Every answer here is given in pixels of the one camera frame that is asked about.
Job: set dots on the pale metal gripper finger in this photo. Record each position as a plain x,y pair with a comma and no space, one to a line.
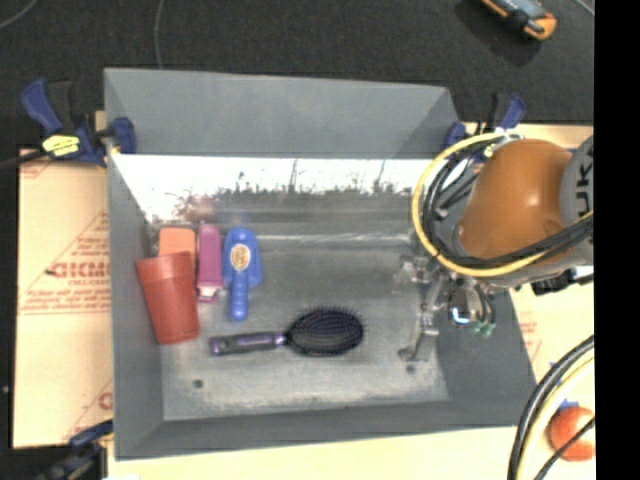
411,274
419,340

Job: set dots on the black and purple hairbrush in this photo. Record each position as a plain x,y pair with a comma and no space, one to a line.
325,332

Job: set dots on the grey metal bin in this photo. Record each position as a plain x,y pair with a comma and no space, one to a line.
320,368

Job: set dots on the blue toy scoop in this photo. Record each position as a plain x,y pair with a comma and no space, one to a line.
241,263

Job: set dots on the pink plastic bottle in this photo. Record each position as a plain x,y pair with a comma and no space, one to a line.
209,258

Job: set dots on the orange sponge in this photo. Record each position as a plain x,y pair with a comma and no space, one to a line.
177,241

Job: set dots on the red plastic cup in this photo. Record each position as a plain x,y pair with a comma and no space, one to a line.
170,298

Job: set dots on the brown cardboard board red print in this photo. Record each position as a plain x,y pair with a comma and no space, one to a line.
60,318

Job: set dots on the black cylinder on white bracket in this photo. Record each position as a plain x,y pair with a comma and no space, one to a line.
550,283

